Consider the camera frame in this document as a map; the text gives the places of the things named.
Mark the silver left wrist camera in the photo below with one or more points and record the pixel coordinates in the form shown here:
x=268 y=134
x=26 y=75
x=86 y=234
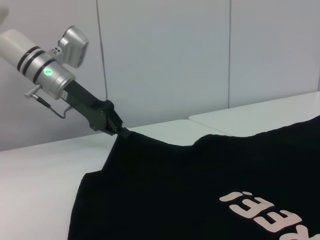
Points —
x=75 y=47

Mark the black shirt with FREE print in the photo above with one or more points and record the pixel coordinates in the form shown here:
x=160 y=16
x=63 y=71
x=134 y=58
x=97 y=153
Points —
x=200 y=187

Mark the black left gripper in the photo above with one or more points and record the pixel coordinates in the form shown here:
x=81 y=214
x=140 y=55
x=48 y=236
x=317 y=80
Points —
x=87 y=105

